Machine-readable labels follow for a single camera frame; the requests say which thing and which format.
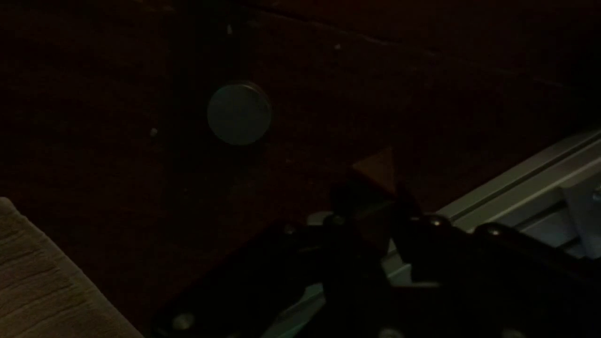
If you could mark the small brown block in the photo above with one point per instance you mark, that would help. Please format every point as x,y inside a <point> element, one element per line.
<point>378,171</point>

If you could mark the small round pale disc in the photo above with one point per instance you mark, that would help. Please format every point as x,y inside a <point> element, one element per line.
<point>239,112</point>

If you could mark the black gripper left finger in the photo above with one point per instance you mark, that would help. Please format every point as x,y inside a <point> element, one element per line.
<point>350,216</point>

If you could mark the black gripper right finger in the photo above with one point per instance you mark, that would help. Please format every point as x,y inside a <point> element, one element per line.
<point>410,206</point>

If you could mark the pale wooden board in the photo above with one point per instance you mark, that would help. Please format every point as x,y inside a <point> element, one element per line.
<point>44,281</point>

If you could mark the aluminium profile rail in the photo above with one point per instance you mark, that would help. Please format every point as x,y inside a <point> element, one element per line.
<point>532,187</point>

